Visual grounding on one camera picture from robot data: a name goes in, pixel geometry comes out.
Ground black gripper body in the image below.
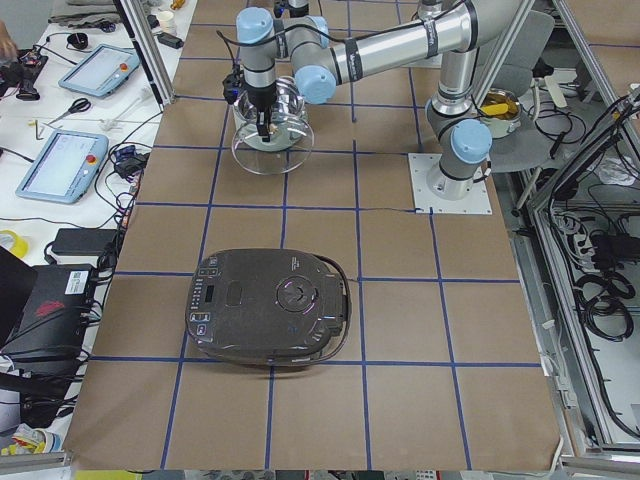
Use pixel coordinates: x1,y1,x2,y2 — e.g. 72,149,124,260
248,84,275,112

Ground clear glass pot lid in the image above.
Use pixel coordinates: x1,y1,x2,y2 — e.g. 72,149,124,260
231,115,314,175

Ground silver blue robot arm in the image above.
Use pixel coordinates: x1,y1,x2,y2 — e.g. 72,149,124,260
232,1,517,200

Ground metal bowl with corn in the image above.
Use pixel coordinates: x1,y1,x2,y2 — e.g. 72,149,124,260
481,89,521,139

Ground white paper cup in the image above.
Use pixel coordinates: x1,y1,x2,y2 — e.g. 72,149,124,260
156,11,177,34

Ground upper blue teach pendant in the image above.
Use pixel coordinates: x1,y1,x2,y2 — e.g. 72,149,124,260
58,44,140,98

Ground blue teach pendant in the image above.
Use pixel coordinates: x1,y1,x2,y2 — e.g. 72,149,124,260
58,44,140,98
16,129,109,204

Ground dark brown rice cooker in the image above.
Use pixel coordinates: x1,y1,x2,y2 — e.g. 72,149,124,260
185,248,352,367

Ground lower blue teach pendant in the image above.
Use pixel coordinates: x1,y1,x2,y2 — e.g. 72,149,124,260
16,129,109,204

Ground black power adapter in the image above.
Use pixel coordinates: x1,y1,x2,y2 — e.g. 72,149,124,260
51,228,116,256

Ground yellow tape roll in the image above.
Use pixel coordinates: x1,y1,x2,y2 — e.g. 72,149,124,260
0,230,29,259

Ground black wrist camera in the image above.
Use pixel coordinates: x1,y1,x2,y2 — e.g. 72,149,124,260
222,73,243,105

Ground aluminium frame post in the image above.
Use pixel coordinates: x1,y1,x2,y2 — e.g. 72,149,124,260
114,0,175,107

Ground black handled scissors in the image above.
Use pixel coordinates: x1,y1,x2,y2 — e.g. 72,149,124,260
52,97,92,123

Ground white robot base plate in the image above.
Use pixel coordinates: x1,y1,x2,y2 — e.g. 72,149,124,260
408,153,492,215

